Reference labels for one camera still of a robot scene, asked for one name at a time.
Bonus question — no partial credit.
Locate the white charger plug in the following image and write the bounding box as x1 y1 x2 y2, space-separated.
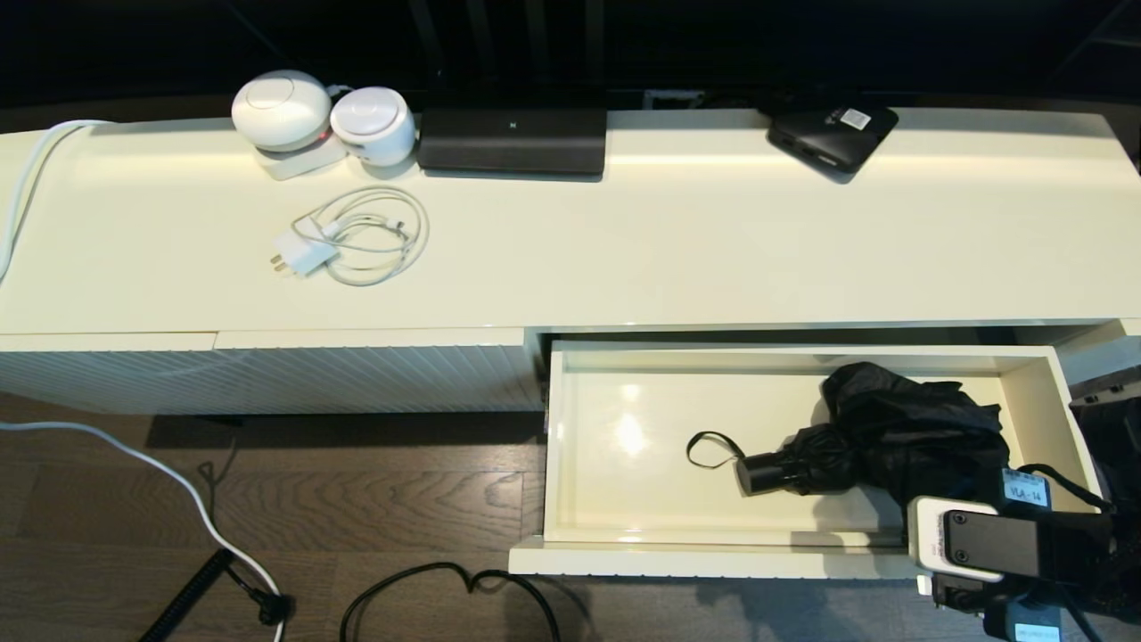
270 229 341 277

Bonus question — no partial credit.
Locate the small white round device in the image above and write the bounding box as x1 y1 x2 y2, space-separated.
330 86 418 169

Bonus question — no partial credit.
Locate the black router box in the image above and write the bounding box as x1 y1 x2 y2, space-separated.
416 85 608 177

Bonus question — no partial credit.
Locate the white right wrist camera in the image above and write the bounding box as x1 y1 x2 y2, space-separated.
907 496 1115 600

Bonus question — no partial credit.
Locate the thick white cable pair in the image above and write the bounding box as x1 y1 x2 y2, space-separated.
0 120 117 291

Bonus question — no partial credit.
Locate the white fluted cabinet front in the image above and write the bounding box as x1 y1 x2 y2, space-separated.
214 325 546 413
0 332 218 416

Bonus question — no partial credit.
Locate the white flat device base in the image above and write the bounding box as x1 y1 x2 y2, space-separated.
258 138 350 182

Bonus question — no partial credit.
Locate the black spiral cable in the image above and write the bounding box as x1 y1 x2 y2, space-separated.
138 548 237 642

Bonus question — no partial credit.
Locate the white slatted cabinet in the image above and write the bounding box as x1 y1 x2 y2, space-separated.
0 109 1141 416

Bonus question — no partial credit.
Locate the black set-top box with sticker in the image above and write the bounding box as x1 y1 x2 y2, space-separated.
768 100 899 179

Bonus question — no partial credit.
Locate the white fluted drawer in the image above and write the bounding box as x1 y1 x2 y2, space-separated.
508 332 1141 580

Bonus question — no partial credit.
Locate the thin black cable with plug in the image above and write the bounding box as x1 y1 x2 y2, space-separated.
198 441 295 625

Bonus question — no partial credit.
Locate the large white round device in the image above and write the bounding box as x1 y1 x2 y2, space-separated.
231 70 334 153

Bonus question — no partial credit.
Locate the black umbrella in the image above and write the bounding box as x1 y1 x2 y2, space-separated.
686 361 1013 511

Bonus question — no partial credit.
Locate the black looped floor cable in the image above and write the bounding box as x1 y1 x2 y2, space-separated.
339 560 562 642

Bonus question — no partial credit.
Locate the white coiled charger cable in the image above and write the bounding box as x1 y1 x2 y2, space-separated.
292 185 431 287

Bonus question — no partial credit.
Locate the white floor cable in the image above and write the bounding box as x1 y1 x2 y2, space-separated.
0 417 288 642

